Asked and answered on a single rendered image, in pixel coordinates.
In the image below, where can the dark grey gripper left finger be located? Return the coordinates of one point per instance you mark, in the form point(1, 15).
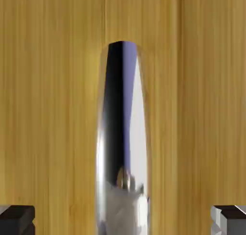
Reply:
point(17, 219)

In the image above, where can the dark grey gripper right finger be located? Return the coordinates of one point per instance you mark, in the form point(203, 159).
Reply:
point(230, 221)

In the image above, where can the light wood drawer front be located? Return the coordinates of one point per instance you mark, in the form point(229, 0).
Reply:
point(48, 96)

